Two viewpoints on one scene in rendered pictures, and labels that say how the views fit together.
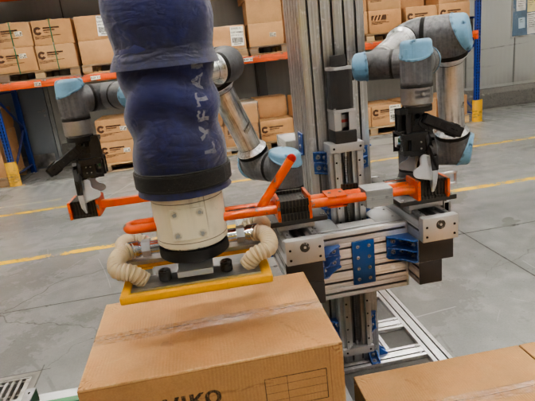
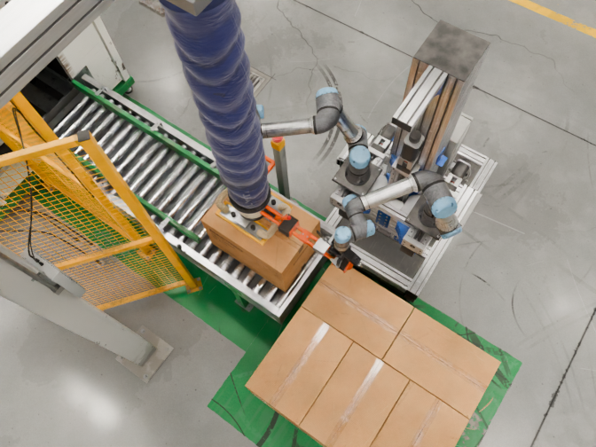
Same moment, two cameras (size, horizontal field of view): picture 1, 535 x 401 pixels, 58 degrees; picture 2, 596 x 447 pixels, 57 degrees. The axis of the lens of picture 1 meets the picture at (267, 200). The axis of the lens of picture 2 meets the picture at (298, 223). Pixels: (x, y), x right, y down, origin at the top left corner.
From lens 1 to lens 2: 253 cm
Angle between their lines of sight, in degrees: 58
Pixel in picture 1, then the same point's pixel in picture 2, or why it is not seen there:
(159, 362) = (229, 228)
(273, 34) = not seen: outside the picture
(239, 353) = (251, 247)
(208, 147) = (248, 205)
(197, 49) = (244, 187)
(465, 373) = (373, 296)
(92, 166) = not seen: hidden behind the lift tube
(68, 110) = not seen: hidden behind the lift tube
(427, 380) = (356, 286)
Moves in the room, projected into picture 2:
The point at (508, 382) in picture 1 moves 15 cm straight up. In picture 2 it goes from (380, 315) to (383, 309)
